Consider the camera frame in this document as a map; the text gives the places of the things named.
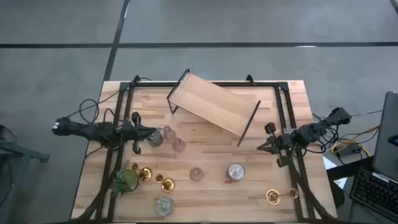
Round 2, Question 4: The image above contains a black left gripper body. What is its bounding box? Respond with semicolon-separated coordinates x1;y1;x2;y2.
121;111;143;156

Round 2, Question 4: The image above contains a grey metal stand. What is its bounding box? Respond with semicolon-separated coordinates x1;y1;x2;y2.
0;124;50;224

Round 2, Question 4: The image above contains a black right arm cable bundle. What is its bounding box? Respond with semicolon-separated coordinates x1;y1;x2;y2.
310;116;340;156

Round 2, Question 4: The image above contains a gold candlestick holder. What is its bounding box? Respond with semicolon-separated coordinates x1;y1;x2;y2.
130;162;153;182
266;188;299;205
154;174;175;193

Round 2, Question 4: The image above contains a black power adapter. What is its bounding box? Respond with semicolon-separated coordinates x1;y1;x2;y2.
338;146;363;158

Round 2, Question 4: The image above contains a pink ribbed glass candle holder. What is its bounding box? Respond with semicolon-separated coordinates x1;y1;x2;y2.
161;125;177;142
189;167;205;182
172;138;187;153

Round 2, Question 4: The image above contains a black keyboard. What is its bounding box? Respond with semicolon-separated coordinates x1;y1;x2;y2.
349;167;398;222

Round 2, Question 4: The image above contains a wooden shelf riser black frame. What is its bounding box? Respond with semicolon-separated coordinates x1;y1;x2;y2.
166;68;261;147

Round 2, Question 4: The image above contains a succulent plant in black pot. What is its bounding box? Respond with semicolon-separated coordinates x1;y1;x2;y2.
110;160;140;197

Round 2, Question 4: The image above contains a grey laptop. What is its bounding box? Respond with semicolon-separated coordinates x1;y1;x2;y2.
372;91;398;183

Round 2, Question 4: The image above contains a white paper sheet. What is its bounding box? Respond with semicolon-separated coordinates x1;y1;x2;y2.
322;155;348;190

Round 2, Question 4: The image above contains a yellow cable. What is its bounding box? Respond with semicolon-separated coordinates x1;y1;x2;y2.
331;124;382;156

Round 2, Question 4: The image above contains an orange apple cinnamon candle jar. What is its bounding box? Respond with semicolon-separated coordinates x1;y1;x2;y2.
226;163;246;184

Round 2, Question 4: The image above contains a grey wood-pattern candle jar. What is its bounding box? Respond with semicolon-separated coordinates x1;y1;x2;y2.
146;129;165;147

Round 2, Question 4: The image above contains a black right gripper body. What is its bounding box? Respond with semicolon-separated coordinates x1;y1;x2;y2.
264;122;295;168

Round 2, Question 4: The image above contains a clear glass jar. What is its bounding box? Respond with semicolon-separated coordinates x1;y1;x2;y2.
154;196;175;217

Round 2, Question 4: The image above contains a black aluminium table frame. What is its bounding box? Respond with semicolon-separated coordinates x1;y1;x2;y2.
70;74;335;223

